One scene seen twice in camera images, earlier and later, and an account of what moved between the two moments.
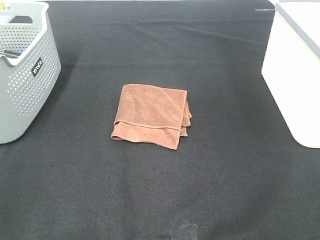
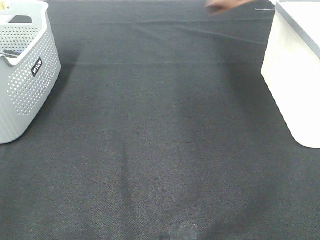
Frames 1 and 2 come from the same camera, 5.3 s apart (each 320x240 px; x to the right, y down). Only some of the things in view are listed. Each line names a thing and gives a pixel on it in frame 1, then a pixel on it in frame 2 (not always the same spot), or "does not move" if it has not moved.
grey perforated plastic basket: (30, 67) does not move
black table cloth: (238, 175) does not move
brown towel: (151, 114) → (217, 6)
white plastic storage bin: (291, 68) does not move
